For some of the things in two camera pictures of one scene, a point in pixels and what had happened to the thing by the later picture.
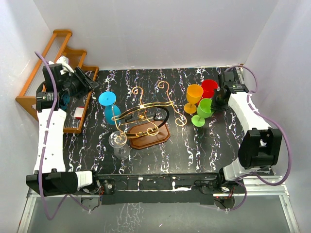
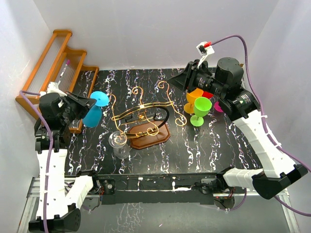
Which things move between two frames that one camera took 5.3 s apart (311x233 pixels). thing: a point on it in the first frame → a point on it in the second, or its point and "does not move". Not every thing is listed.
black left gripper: [87, 85] → [84, 103]
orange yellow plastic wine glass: [194, 94] does not move
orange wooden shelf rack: [56, 47] does not move
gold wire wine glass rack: [145, 124] does not move
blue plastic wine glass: [112, 112] → [94, 116]
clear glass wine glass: [117, 140] does not move
